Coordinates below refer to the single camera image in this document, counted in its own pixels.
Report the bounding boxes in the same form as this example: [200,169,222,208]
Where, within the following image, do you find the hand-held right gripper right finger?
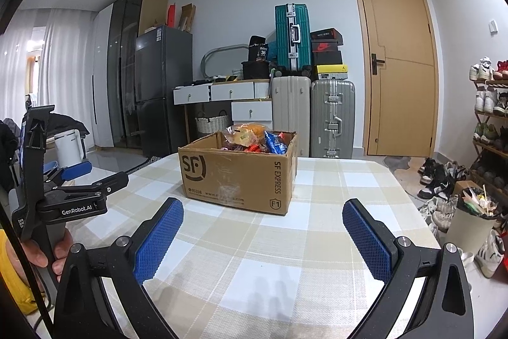
[342,198,475,339]

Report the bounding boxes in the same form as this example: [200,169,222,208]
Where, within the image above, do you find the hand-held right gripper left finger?
[53,197,185,339]

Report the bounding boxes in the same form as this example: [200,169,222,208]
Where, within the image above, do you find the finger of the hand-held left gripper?
[45,162,93,185]
[40,171,130,205]

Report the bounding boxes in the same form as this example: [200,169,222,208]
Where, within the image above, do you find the brown cardboard box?
[178,130,298,216]

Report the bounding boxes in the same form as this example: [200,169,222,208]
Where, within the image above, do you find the red noodle snack packet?
[238,142,271,154]

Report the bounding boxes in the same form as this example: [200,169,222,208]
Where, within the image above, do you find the blue cookie packet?
[264,130,288,155]

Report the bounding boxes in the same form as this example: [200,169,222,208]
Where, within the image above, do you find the orange bread packet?
[224,122,267,149]

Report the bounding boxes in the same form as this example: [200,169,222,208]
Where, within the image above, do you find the person's left forearm yellow sleeve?
[0,228,36,316]

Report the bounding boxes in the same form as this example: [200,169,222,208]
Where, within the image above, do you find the person's left hand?
[22,230,75,276]

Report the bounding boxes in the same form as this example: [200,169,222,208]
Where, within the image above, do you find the white kettle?
[53,129,86,169]

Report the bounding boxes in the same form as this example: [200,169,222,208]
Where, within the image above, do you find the dark cloth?
[43,112,92,143]

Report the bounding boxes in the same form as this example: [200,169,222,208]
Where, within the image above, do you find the patterned rug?
[129,155,163,175]

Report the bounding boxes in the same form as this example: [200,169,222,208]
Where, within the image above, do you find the grey doormat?
[383,155,411,170]

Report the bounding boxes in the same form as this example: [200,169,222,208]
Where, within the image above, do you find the white wardrobe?
[90,3,116,148]

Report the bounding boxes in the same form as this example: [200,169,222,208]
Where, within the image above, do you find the pile of black white shoes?
[417,157,471,232]

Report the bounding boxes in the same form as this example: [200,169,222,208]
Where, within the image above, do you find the beige trash bin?
[445,186,503,256]

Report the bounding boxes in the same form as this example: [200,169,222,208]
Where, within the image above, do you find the white curtain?
[0,7,96,133]

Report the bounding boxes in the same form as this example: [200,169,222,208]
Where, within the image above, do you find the small plain cardboard box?
[452,180,479,199]

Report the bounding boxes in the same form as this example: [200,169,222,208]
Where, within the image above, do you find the dark glass cabinet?
[107,0,147,149]

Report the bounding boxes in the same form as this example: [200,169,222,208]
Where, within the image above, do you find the dark grey refrigerator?
[134,25,194,158]

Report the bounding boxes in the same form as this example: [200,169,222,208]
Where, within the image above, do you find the white sneaker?
[474,230,506,279]

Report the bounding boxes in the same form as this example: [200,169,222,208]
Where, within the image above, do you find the woven laundry basket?
[194,111,233,143]

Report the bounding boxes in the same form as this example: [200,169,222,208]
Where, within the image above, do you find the silver suitcase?
[310,79,357,159]

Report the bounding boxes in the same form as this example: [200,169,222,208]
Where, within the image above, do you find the beige suitcase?
[271,76,312,159]

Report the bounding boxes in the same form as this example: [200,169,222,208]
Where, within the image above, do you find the white drawer dresser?
[172,79,274,149]

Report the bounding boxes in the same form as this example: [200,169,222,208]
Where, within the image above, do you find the wooden door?
[349,0,440,158]

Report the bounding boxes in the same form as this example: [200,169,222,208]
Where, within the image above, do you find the yellow shoebox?
[315,64,349,81]

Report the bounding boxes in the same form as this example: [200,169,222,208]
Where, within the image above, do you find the oval mirror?
[200,43,251,79]

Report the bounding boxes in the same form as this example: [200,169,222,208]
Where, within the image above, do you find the flat cardboard panel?
[137,0,169,36]

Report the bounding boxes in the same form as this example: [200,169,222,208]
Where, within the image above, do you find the plain black shoebox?
[313,51,343,65]

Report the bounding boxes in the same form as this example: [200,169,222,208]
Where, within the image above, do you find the narrow cardboard box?
[180,3,196,33]

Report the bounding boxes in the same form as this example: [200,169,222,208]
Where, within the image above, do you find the black storage box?
[241,60,272,81]

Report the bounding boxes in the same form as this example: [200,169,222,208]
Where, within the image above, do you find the wooden shoe rack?
[470,79,508,197]

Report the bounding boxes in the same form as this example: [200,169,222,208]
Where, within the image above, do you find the rows of assorted sneakers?
[469,56,508,189]

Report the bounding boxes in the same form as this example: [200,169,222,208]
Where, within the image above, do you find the black shoebox with white label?
[310,28,341,44]

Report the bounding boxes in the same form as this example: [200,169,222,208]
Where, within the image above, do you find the black paper bag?
[248,35,271,62]

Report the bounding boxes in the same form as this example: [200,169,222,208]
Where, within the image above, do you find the teal suitcase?
[275,3,312,75]

